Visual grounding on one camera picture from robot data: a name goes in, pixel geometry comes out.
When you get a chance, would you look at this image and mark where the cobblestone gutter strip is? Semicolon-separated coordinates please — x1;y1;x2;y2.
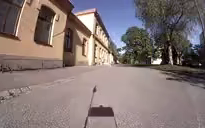
0;76;77;103

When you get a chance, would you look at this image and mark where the grey asphalt road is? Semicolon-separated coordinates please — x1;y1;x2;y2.
0;64;205;128

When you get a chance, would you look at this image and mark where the grey asphalt pavement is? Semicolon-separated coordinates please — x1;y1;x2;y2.
0;65;103;95

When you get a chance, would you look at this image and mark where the tree behind yellow building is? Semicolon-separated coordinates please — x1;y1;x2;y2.
109;39;120;64

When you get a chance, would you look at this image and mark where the large pale-trunk tree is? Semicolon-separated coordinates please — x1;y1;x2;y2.
133;0;205;66

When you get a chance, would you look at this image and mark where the grass verge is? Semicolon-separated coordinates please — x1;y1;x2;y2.
149;63;205;90

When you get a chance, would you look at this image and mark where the round green tree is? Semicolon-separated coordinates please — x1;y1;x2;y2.
119;26;155;65

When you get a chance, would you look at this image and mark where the small white building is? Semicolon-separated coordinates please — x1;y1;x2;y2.
151;58;163;66

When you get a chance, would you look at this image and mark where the dark green tree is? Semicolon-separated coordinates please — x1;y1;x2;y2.
171;31;195;66

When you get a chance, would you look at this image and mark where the low beige building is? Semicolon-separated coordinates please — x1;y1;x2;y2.
0;0;93;74

